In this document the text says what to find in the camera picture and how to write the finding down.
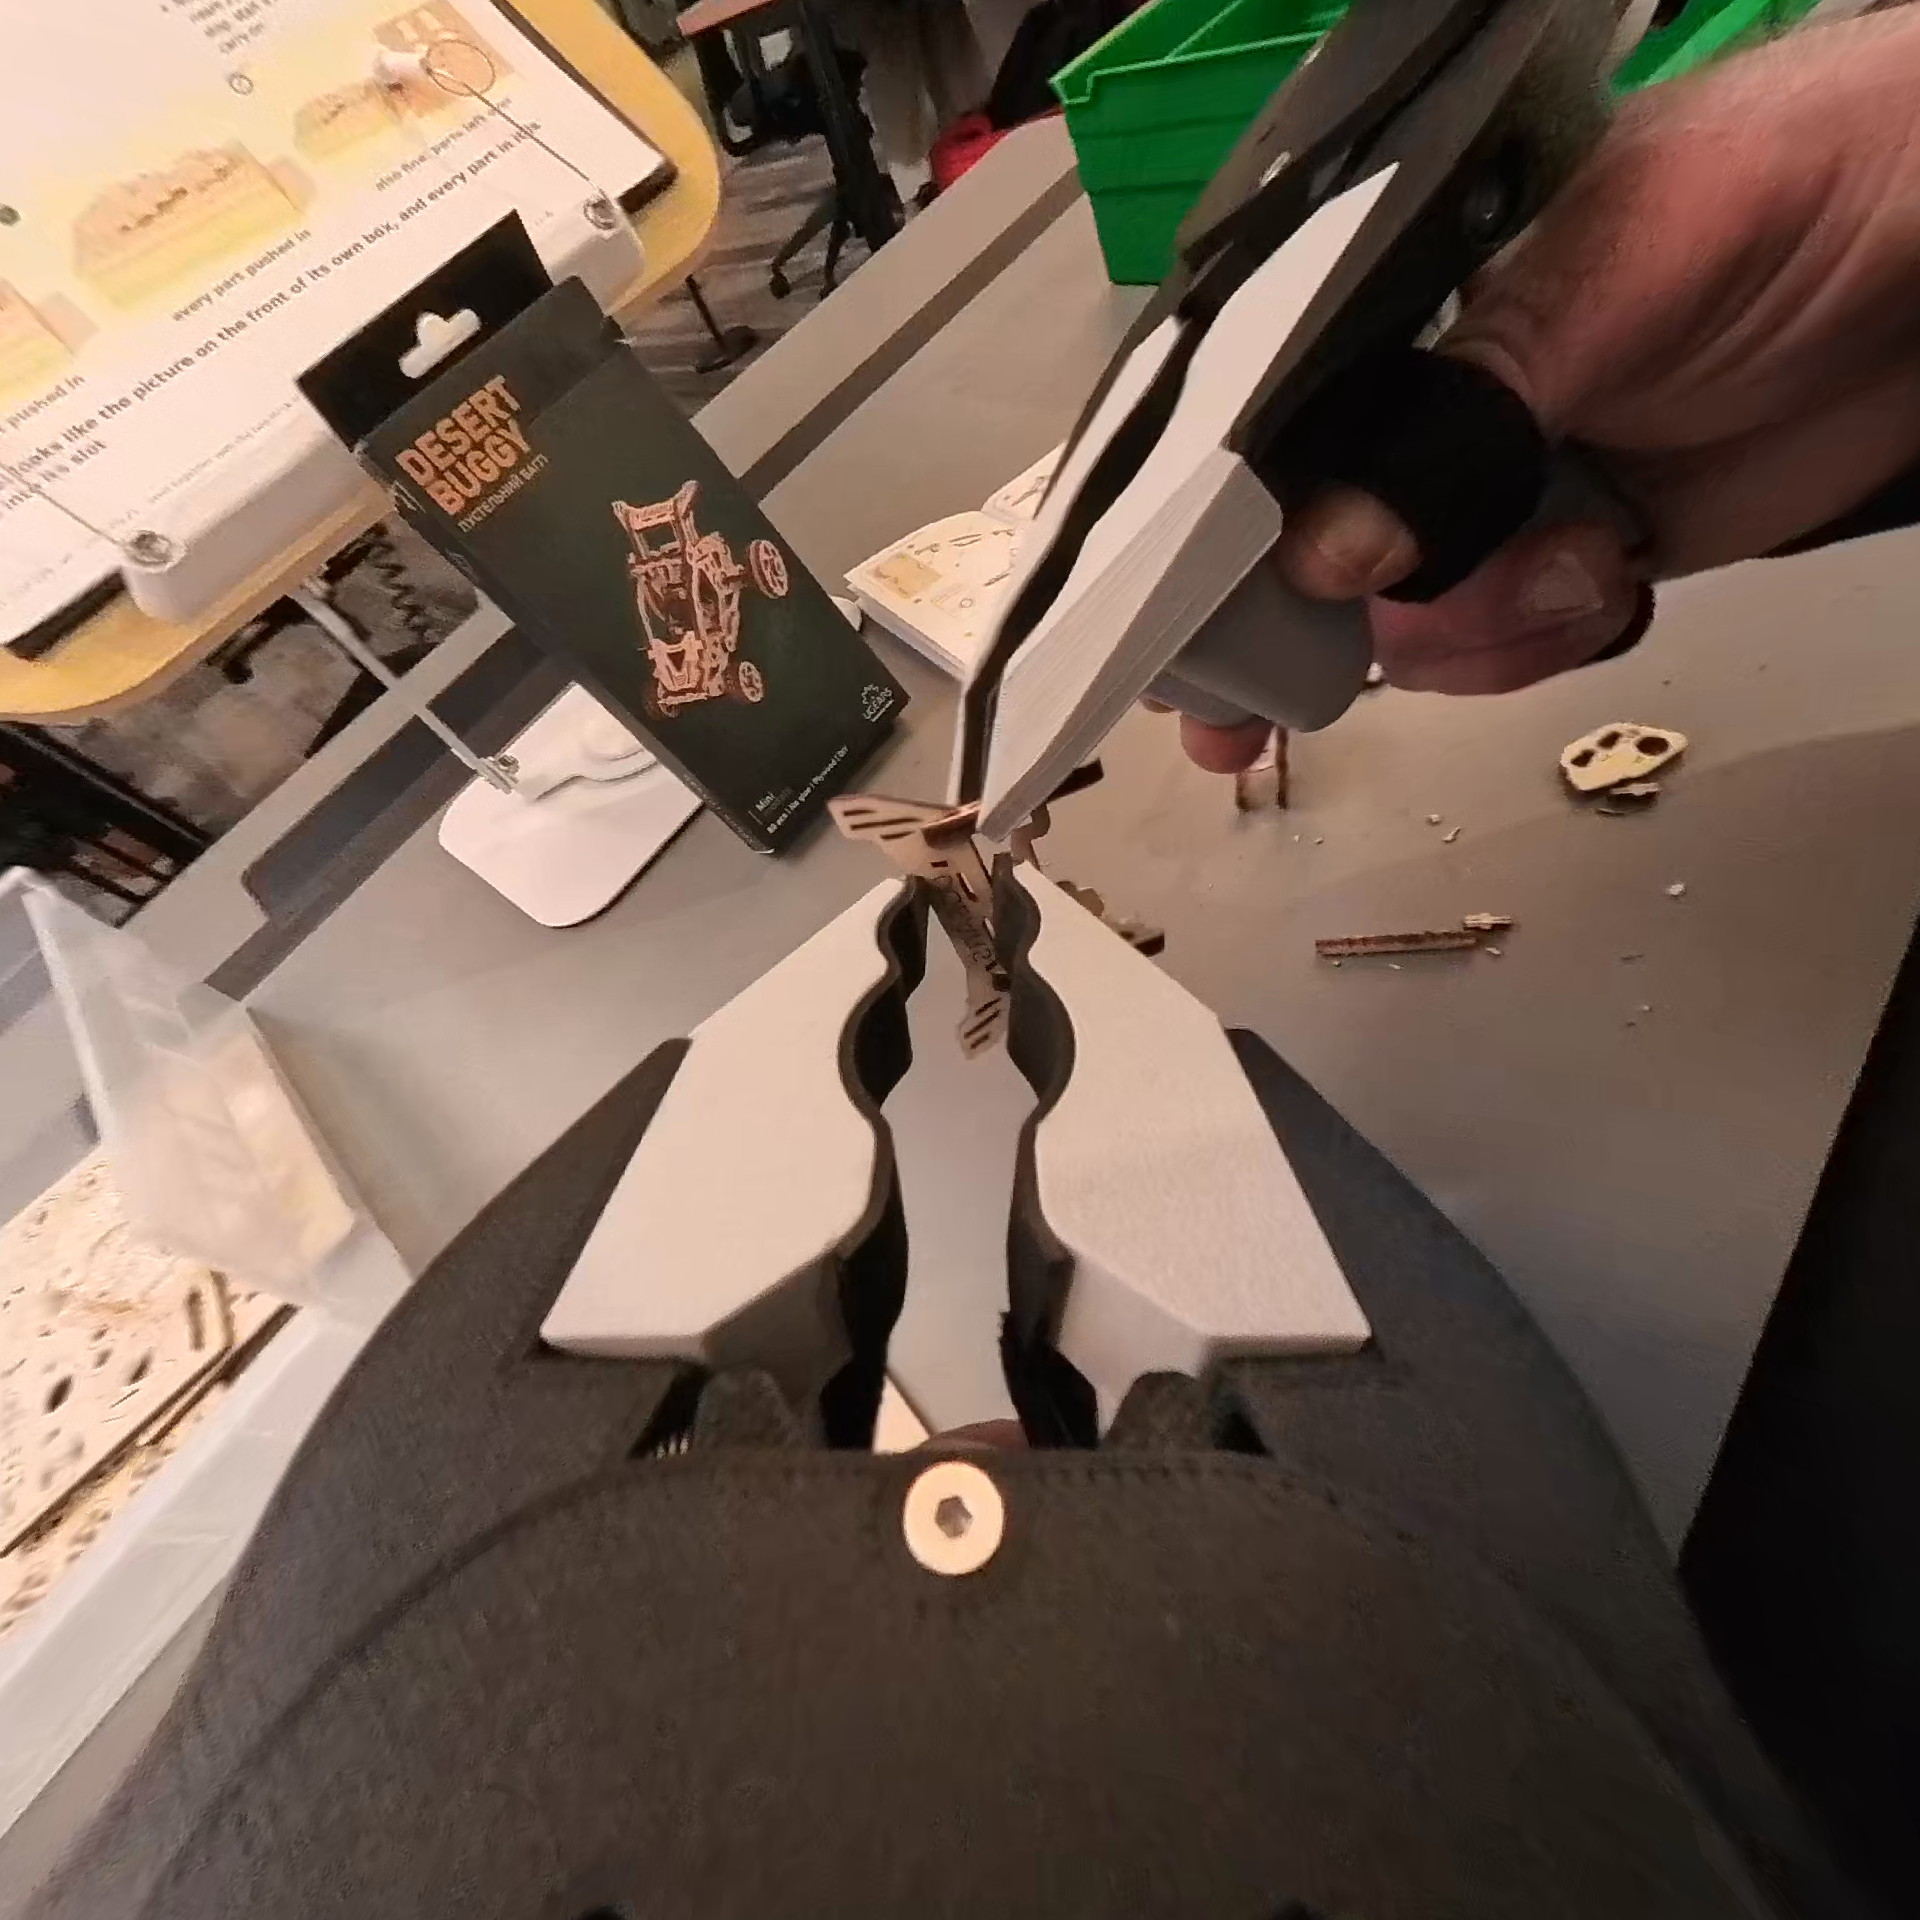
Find white document stand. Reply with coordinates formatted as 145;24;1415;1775
293;516;711;935

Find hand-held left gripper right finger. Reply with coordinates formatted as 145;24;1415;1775
1006;872;1373;1441

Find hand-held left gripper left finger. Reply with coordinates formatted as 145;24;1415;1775
537;879;923;1452

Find black model kit box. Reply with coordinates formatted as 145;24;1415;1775
298;210;911;860

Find clear plastic bag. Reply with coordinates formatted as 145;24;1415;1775
23;879;369;1314

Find small wooden plate with holes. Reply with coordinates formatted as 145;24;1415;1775
1557;721;1691;801

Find instruction sheet board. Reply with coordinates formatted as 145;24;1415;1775
0;0;674;664

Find open instruction booklet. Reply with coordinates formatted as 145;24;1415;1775
843;448;1085;682

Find wooden strip part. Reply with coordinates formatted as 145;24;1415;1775
1315;909;1517;965

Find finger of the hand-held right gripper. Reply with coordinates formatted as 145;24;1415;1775
971;163;1404;836
954;319;1186;819

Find wooden wishbone part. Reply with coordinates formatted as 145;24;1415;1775
825;767;1116;1063

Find perforated plywood sheet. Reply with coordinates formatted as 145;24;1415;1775
0;1153;294;1644

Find green plastic bin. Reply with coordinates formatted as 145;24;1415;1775
1047;0;1876;290

